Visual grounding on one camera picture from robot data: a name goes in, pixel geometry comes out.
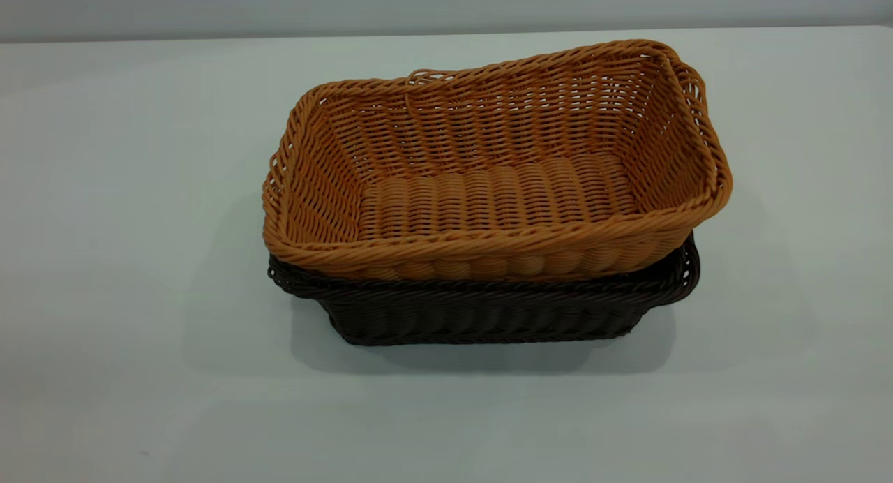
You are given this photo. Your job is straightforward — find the orange wicker basket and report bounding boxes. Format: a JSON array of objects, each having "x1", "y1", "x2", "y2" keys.
[{"x1": 262, "y1": 39, "x2": 733, "y2": 283}]

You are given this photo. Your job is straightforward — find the black wicker basket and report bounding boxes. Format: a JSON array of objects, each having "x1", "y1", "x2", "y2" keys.
[{"x1": 268, "y1": 233, "x2": 700, "y2": 347}]

